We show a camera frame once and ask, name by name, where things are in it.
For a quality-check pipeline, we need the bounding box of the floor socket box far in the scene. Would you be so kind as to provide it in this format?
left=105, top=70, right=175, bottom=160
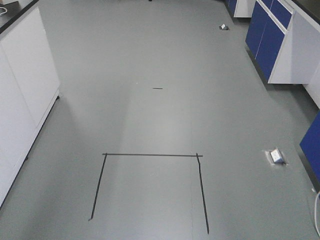
left=219, top=24, right=229, bottom=31

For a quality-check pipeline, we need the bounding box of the floor socket box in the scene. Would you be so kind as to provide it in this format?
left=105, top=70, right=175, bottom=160
left=263, top=147, right=288, bottom=166
left=219, top=24, right=229, bottom=31

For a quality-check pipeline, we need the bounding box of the floor socket box near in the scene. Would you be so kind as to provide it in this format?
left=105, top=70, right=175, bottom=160
left=263, top=147, right=288, bottom=166

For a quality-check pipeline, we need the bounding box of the white lab cabinet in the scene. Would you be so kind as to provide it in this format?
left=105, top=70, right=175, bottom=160
left=0, top=0, right=60, bottom=201

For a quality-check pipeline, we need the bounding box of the blue lab cabinet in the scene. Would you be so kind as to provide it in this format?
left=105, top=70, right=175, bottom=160
left=223, top=0, right=320, bottom=176

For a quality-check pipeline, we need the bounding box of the white cable on floor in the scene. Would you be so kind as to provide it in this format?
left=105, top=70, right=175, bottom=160
left=311, top=187, right=320, bottom=238

